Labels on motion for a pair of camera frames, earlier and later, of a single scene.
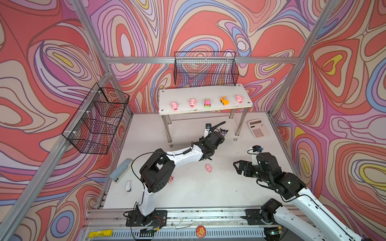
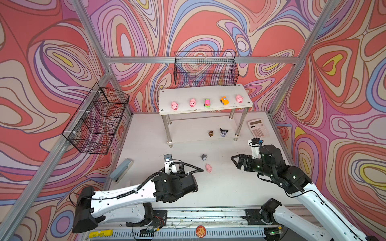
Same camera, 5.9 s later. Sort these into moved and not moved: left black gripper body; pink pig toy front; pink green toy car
Moved: left black gripper body
Not moved: pink pig toy front; pink green toy car
